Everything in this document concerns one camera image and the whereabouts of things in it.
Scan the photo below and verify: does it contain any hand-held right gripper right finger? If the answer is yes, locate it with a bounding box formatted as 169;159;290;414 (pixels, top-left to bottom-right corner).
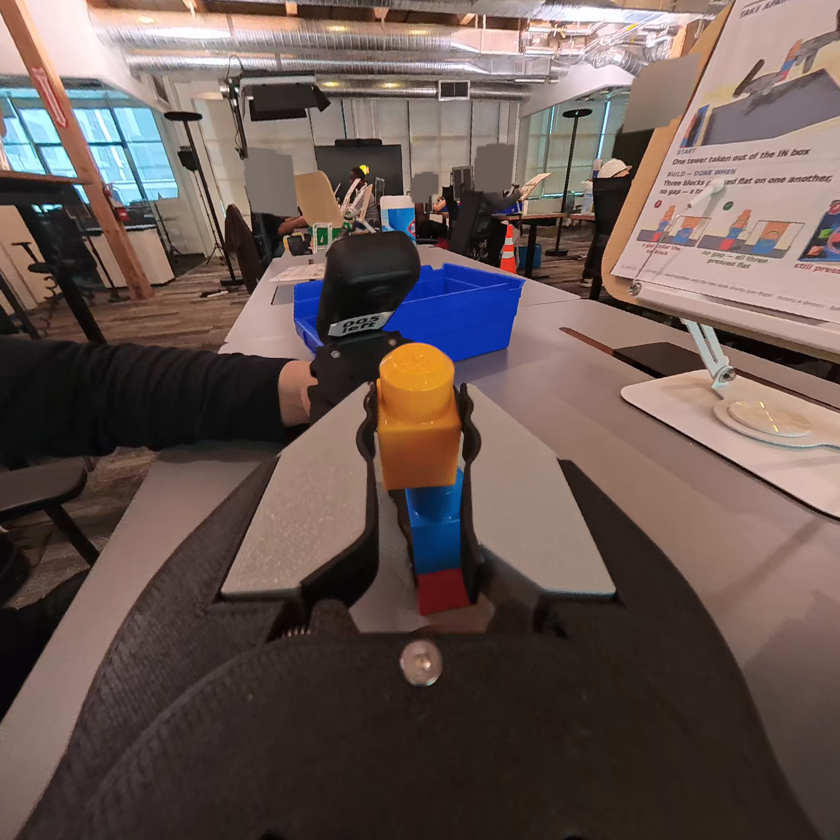
460;384;618;605

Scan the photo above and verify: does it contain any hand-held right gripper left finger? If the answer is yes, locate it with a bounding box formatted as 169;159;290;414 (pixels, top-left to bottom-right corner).
221;384;384;607

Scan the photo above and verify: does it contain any blue plastic bin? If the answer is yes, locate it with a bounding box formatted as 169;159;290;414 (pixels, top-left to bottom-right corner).
293;263;526;364

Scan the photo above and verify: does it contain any blue mega block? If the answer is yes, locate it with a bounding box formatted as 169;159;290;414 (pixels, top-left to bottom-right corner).
405;473;466;578

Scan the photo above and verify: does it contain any red mega block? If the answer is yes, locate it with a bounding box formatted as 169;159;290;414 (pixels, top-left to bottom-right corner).
416;567;472;618

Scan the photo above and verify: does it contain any yellow mega block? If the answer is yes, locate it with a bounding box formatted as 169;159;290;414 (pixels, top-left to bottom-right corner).
377;343;464;490

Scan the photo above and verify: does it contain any person's left forearm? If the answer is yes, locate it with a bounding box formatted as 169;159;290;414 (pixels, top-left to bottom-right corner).
0;335;292;463

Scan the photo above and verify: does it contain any person's left hand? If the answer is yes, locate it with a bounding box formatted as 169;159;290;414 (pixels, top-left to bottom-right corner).
279;357;319;429

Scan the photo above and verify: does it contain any blue white wipes canister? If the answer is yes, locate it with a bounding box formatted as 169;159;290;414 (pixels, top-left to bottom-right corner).
381;195;418;245

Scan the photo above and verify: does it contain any large black display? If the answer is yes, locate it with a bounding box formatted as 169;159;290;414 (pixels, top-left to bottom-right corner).
315;142;405;198

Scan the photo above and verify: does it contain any wooden document stand white base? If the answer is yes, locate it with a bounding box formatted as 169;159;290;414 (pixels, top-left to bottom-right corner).
604;0;840;521

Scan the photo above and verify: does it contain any black standing desk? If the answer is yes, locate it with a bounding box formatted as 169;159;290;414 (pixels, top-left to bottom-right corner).
0;171;109;345

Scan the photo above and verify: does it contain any laminated instruction sheet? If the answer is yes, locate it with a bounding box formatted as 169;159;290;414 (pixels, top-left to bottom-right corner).
612;0;840;322

